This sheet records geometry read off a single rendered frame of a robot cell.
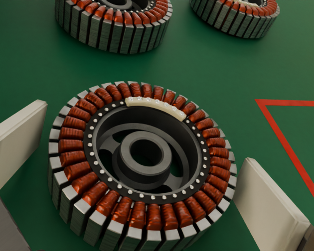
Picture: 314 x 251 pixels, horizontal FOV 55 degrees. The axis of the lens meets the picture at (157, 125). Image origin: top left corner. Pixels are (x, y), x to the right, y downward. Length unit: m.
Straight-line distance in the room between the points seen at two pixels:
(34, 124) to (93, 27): 0.13
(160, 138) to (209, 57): 0.16
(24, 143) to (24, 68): 0.11
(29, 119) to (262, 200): 0.13
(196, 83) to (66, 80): 0.12
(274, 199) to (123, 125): 0.10
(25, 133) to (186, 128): 0.10
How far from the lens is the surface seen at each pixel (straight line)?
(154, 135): 0.19
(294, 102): 0.34
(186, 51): 0.33
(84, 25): 0.28
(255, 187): 0.19
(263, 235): 0.17
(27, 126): 0.16
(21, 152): 0.17
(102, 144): 0.20
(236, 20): 0.38
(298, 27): 0.52
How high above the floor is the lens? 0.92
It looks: 46 degrees down
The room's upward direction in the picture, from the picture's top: 23 degrees clockwise
